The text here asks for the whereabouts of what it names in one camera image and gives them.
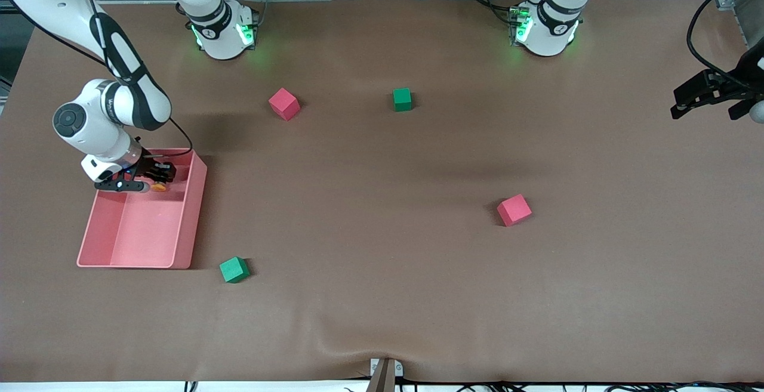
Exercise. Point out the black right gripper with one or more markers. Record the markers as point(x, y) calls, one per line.
point(151, 169)

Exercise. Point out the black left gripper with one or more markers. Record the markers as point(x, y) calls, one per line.
point(742, 82)

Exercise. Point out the orange capped black push button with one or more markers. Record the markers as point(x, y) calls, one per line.
point(159, 187)

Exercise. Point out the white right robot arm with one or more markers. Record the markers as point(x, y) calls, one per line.
point(128, 99)

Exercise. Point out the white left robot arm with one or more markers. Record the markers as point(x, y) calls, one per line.
point(552, 22)

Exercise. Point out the pink plastic bin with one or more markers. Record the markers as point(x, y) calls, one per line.
point(149, 231)

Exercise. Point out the green foam cube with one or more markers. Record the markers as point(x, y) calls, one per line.
point(402, 99)
point(234, 270)

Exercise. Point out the pink foam cube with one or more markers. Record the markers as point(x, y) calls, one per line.
point(284, 104)
point(514, 210)

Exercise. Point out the brown table mat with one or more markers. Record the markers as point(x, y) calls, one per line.
point(382, 272)

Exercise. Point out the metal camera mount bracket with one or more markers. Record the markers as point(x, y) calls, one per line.
point(385, 374)

